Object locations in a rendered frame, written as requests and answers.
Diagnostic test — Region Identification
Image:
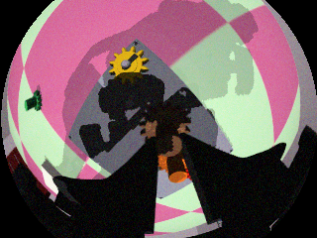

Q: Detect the orange gear with hub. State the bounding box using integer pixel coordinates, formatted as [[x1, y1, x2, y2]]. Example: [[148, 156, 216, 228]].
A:
[[158, 151, 187, 182]]

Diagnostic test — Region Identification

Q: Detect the yellow gear with black stripe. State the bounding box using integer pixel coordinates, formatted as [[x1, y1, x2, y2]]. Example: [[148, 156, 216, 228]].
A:
[[108, 47, 150, 86]]

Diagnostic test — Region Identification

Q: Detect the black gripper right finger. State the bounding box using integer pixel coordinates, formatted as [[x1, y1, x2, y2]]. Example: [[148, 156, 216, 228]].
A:
[[179, 132, 286, 225]]

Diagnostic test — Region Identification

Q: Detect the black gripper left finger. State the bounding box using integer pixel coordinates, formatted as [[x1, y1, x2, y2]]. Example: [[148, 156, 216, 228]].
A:
[[53, 136, 159, 234]]

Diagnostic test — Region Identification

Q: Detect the brown gear with tall hub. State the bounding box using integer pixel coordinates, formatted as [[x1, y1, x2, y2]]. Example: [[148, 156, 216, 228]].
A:
[[139, 100, 191, 158]]

